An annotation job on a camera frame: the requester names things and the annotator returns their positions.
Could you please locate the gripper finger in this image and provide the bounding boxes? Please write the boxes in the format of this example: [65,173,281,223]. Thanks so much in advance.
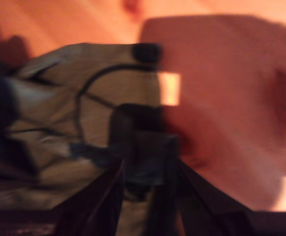
[54,159,127,236]
[149,157,254,236]

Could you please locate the olive green underwear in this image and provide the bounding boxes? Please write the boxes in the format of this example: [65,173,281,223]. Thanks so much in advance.
[0,43,181,236]

